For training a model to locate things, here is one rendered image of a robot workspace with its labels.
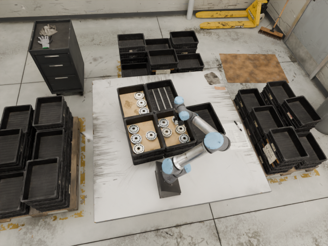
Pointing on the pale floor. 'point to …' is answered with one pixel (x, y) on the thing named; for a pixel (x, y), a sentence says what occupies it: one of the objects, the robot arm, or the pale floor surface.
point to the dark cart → (59, 57)
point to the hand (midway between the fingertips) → (178, 123)
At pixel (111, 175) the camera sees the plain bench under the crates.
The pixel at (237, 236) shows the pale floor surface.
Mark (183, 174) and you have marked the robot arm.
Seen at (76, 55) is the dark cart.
